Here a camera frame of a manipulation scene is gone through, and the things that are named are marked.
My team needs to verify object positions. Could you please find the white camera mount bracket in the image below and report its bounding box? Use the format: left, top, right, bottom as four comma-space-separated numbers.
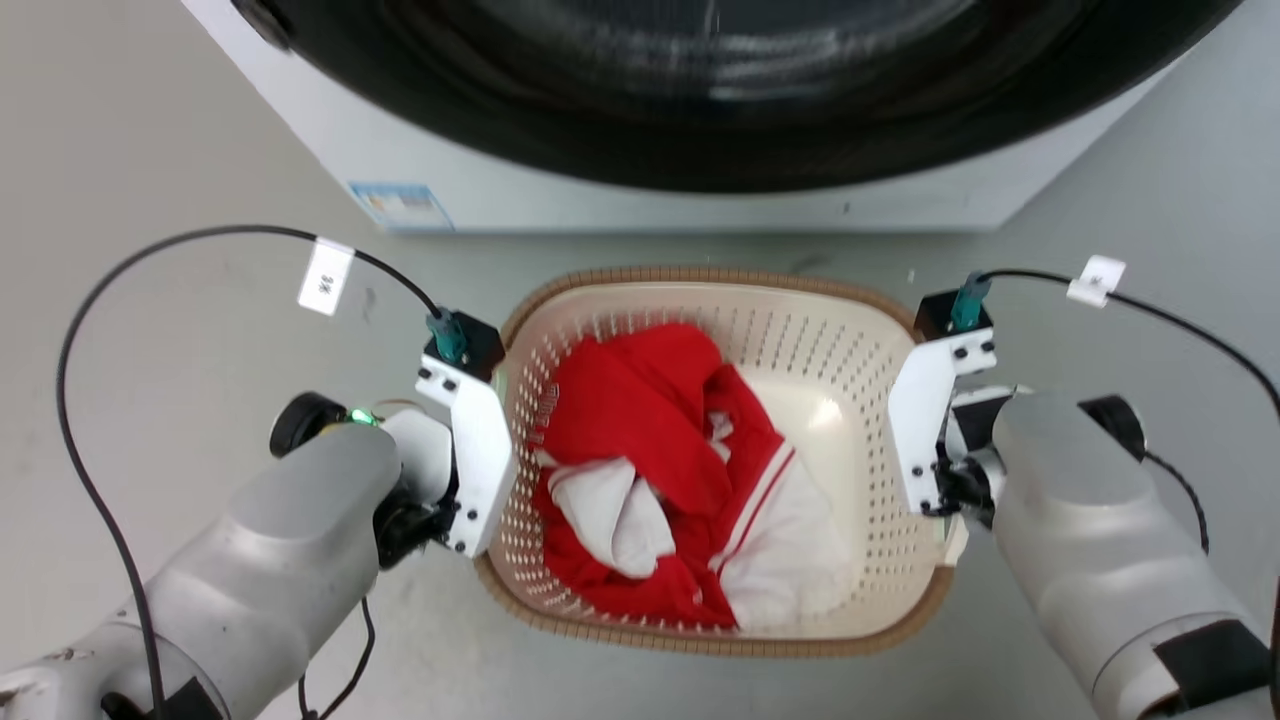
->
414, 354, 518, 559
887, 327, 999, 517

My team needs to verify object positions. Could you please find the red and white garment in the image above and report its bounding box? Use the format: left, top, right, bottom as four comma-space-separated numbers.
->
531, 322, 853, 632

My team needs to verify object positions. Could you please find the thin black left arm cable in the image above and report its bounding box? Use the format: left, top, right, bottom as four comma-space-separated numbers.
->
297, 595, 378, 720

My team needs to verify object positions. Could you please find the beige perforated laundry basket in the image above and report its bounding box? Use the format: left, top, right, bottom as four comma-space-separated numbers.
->
474, 265, 969, 659

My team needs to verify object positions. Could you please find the black round washing machine door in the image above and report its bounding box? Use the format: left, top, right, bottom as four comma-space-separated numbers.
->
230, 0, 1247, 194

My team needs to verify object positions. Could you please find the blue energy label sticker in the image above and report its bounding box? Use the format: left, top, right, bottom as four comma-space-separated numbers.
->
349, 182, 457, 234

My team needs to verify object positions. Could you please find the white washing machine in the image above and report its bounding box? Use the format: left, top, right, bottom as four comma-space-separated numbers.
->
180, 0, 1247, 237

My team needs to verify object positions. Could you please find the white printed cable tag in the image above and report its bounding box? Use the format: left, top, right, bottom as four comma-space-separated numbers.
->
297, 237, 357, 317

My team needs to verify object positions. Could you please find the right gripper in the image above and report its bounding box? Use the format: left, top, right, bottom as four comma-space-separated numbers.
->
934, 386, 1021, 532

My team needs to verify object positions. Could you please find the white left camera mount bracket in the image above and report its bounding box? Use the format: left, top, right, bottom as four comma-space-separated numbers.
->
414, 354, 518, 559

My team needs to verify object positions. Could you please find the black right camera cable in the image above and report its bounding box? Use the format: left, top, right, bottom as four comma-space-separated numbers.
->
975, 267, 1280, 421

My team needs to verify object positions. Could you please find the white right camera mount bracket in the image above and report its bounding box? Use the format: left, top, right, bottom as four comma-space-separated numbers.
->
887, 327, 999, 517

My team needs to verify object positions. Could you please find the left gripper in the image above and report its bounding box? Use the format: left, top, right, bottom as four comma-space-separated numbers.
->
374, 405, 463, 572

